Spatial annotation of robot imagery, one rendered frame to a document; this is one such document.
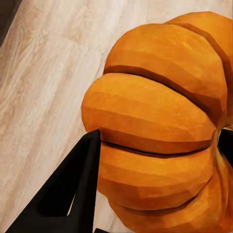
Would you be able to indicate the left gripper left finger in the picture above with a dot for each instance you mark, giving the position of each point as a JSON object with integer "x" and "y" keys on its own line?
{"x": 66, "y": 202}

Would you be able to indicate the pumpkin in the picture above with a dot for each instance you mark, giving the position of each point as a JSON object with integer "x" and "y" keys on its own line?
{"x": 165, "y": 95}

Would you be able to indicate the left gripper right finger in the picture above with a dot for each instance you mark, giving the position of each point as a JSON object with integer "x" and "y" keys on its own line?
{"x": 225, "y": 143}

